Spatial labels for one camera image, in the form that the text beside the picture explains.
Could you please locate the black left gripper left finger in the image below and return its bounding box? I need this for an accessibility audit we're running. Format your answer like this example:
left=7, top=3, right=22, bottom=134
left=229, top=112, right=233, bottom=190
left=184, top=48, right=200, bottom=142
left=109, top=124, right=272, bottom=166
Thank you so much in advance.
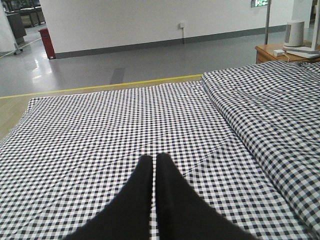
left=66, top=155, right=153, bottom=240

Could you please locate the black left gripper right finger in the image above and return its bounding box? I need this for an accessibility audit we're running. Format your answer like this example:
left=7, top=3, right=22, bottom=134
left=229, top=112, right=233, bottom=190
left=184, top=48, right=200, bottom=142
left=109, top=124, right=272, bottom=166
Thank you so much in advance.
left=155, top=153, right=255, bottom=240

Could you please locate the black white checkered bed sheet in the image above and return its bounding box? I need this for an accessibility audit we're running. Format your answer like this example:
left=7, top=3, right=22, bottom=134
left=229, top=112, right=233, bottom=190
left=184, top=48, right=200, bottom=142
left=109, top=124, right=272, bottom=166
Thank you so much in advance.
left=0, top=81, right=317, bottom=240

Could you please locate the black white checkered quilt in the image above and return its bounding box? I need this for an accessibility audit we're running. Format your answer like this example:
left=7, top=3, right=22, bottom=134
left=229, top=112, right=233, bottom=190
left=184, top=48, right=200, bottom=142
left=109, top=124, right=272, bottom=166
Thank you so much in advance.
left=201, top=61, right=320, bottom=235

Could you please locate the wooden nightstand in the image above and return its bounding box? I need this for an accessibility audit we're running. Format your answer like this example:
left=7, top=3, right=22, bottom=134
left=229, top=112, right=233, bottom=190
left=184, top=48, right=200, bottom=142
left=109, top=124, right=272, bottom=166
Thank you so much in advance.
left=255, top=43, right=320, bottom=64

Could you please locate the small white charger box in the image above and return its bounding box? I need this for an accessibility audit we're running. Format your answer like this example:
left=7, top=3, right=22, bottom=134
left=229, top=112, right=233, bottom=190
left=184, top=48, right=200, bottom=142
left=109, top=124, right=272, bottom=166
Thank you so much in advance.
left=272, top=49, right=286, bottom=57

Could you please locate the red fire extinguisher box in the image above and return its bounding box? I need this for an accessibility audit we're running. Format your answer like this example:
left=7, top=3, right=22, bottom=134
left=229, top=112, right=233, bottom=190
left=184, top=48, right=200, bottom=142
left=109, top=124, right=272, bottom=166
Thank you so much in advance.
left=38, top=28, right=56, bottom=60

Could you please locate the white cylindrical heater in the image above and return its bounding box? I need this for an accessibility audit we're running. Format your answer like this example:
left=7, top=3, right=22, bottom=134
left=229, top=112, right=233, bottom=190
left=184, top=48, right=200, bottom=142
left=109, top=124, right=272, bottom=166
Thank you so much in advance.
left=283, top=20, right=305, bottom=48

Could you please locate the grey metal pole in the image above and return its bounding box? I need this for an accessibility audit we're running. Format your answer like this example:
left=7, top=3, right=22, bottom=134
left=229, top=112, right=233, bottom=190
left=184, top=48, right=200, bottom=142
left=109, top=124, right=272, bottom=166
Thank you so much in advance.
left=264, top=0, right=272, bottom=45

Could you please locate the green exit sign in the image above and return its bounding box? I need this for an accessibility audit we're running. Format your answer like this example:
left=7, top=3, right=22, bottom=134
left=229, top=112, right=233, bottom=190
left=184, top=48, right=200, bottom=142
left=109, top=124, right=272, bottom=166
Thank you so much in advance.
left=250, top=0, right=269, bottom=8

